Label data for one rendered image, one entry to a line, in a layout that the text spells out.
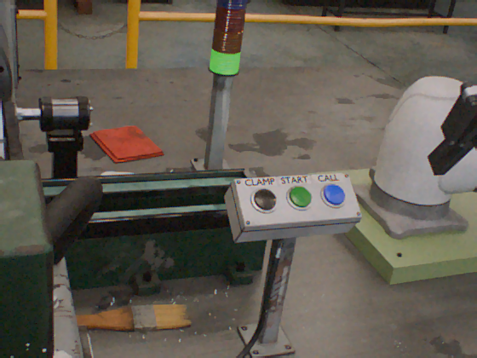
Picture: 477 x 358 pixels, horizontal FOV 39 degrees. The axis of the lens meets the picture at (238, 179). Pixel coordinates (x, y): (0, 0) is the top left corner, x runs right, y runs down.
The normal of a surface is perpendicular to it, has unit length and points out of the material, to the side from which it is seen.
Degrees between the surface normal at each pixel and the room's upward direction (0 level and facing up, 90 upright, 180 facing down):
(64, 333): 0
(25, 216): 0
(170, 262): 90
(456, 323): 0
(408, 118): 74
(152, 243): 90
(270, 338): 90
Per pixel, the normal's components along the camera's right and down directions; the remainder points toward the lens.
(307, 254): 0.12, -0.87
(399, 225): 0.05, -0.74
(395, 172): -0.76, 0.26
